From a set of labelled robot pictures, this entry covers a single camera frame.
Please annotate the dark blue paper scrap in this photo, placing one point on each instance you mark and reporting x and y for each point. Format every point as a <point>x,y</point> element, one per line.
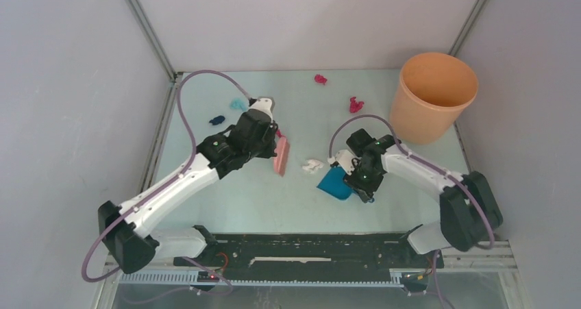
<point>217,120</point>

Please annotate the pink paper scrap right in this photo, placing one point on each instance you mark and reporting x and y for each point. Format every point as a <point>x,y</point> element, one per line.
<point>355,105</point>

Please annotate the aluminium frame post left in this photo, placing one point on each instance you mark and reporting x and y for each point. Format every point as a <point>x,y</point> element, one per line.
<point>137,9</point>

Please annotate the pink paper scrap far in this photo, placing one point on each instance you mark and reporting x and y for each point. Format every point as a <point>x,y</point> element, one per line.
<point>320,79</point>

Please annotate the aluminium frame post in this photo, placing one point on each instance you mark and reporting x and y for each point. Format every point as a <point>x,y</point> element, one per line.
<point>467,26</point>
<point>137,9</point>

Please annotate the blue plastic dustpan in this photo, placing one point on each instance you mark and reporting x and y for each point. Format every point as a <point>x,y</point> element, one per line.
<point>333,184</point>

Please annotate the cyan paper scrap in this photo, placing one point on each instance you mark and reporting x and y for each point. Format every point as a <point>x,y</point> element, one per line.
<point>239,104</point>

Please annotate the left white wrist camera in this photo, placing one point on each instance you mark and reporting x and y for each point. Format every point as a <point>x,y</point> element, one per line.
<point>263,104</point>

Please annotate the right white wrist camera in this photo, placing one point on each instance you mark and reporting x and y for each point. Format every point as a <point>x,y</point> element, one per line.
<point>345,159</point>

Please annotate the white paper scrap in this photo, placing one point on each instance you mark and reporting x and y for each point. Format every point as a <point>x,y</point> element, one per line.
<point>312,166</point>

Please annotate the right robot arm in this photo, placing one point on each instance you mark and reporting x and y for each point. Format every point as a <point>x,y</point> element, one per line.
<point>468,210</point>

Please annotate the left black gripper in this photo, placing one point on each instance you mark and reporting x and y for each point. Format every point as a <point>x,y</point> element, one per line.
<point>268,151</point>

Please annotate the pink plastic brush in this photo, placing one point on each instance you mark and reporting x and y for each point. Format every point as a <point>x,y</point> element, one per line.
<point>280,160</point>

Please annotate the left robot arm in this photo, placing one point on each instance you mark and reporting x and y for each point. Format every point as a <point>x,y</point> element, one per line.
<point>130,229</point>

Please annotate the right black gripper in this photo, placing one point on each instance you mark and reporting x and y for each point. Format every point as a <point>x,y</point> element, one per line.
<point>365,190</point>

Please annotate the orange plastic bucket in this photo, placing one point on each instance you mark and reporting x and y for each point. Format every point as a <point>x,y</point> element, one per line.
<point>433,90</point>

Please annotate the aluminium frame post right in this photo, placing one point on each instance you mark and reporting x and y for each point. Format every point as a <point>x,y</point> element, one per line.
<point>467,26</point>

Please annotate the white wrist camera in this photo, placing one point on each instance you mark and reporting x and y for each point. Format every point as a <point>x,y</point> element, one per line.
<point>345,159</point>
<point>263,104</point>

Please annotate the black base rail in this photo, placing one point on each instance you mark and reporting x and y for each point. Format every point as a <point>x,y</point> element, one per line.
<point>314,258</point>

